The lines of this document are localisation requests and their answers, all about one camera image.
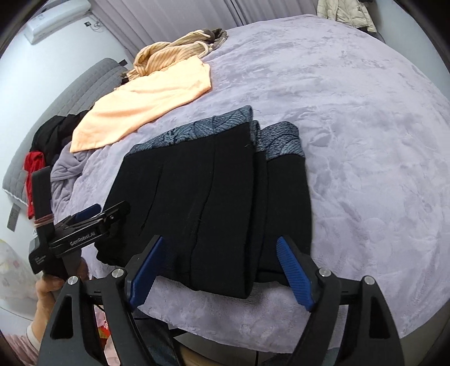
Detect black pants with patterned trim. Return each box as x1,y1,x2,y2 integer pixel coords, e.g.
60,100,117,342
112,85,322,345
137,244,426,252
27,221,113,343
95,106,312,298

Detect person left hand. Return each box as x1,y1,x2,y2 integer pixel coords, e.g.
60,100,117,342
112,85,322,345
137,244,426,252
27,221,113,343
33,258,91,339

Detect red garment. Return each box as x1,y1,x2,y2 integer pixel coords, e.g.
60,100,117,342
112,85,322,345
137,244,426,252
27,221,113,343
24,150,47,220

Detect black clothes pile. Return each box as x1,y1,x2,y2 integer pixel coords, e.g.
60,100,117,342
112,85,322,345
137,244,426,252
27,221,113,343
30,111,88,166

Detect peach orange cloth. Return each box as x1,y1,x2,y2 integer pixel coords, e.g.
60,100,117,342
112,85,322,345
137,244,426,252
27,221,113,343
70,56,212,153

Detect grey padded headboard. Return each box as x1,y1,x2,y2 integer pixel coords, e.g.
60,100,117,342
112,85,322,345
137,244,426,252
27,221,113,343
2,58,127,206

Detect striped tan garment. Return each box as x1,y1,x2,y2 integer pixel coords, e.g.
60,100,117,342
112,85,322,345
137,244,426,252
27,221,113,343
122,28,228,84

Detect grey vertical curtain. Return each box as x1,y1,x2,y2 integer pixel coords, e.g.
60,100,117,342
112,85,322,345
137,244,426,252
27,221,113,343
90,0,317,58

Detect lavender fleece bed blanket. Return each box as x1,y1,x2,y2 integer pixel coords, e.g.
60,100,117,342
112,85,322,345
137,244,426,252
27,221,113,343
49,14,450,354

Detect cream puffer jacket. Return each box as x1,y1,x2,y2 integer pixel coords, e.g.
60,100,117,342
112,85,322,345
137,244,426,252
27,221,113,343
316,0,377,33

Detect white wall air conditioner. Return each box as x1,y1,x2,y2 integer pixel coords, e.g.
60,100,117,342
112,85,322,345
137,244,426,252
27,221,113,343
24,0,91,44

